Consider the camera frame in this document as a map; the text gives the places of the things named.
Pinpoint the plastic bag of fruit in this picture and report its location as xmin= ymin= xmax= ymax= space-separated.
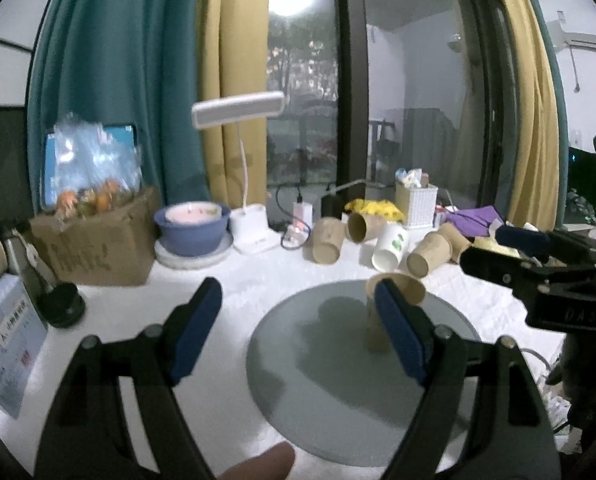
xmin=52 ymin=112 xmax=143 ymax=221

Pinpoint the brown paper cup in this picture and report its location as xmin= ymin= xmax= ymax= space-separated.
xmin=365 ymin=271 xmax=427 ymax=353
xmin=438 ymin=222 xmax=474 ymax=265
xmin=406 ymin=231 xmax=452 ymax=277
xmin=346 ymin=211 xmax=389 ymax=243
xmin=312 ymin=216 xmax=347 ymax=265

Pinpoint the person's left hand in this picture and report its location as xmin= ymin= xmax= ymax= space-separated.
xmin=217 ymin=442 xmax=297 ymax=480

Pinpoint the white paper cup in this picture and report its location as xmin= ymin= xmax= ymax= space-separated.
xmin=371 ymin=223 xmax=410 ymax=272

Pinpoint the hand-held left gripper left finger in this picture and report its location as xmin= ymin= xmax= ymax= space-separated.
xmin=32 ymin=276 xmax=223 ymax=480

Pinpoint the light blue printed carton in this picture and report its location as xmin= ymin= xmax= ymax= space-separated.
xmin=0 ymin=274 xmax=48 ymax=420

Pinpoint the blue bowl with pink lid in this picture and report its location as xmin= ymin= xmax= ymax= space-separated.
xmin=154 ymin=201 xmax=231 ymax=257

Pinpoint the white air conditioner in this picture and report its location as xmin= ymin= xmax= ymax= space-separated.
xmin=548 ymin=10 xmax=596 ymax=53

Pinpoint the cardboard box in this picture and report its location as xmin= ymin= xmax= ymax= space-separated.
xmin=29 ymin=186 xmax=161 ymax=287

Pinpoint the purple cloth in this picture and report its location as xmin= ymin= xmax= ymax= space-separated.
xmin=443 ymin=205 xmax=504 ymax=238

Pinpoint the dark computer monitor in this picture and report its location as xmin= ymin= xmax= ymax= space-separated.
xmin=565 ymin=147 xmax=596 ymax=226

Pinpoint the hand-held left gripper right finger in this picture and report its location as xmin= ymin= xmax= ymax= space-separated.
xmin=375 ymin=277 xmax=564 ymax=480

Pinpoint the white power strip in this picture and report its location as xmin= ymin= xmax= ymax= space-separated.
xmin=282 ymin=222 xmax=311 ymax=250

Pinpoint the black round lid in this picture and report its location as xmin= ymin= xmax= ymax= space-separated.
xmin=38 ymin=282 xmax=86 ymax=329

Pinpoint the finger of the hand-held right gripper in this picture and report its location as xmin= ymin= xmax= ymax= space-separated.
xmin=495 ymin=225 xmax=596 ymax=263
xmin=459 ymin=245 xmax=546 ymax=297

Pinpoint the round grey tray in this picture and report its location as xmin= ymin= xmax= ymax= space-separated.
xmin=245 ymin=280 xmax=484 ymax=468

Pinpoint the white desk lamp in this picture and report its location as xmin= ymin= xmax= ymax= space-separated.
xmin=192 ymin=91 xmax=285 ymax=256

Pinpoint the yellow curtain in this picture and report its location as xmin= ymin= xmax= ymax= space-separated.
xmin=488 ymin=0 xmax=566 ymax=231
xmin=196 ymin=0 xmax=273 ymax=211

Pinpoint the white plate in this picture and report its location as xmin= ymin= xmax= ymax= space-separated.
xmin=154 ymin=232 xmax=235 ymax=269

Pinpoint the white woven basket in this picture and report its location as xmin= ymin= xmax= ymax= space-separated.
xmin=395 ymin=181 xmax=439 ymax=230

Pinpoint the yellow cloth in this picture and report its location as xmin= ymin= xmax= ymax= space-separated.
xmin=345 ymin=199 xmax=406 ymax=223

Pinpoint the silver thermos bottle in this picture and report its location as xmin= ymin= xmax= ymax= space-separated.
xmin=0 ymin=227 xmax=53 ymax=306

